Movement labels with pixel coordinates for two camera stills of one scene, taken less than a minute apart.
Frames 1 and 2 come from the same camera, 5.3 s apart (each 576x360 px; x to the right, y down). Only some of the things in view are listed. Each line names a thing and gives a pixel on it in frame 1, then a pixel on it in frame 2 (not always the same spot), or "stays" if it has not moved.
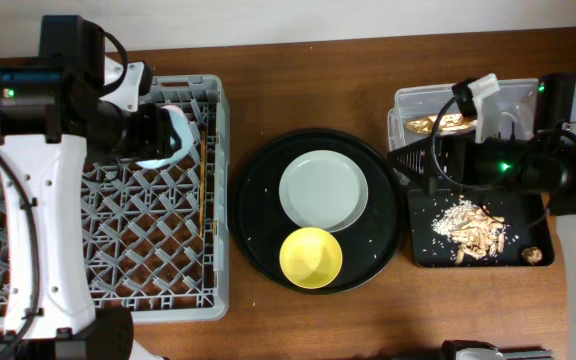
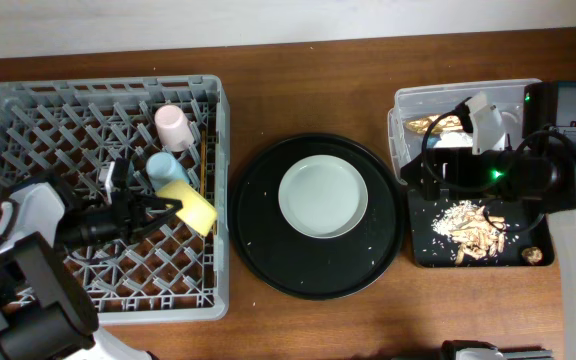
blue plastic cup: x=182 y=130 → x=163 y=169
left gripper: x=157 y=138 → x=131 y=218
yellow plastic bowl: x=311 y=258 → x=196 y=211
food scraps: x=476 y=233 stays
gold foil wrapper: x=450 y=122 stays
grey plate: x=323 y=189 stays
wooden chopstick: x=202 y=181 stays
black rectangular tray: x=480 y=228 stays
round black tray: x=260 y=225 stays
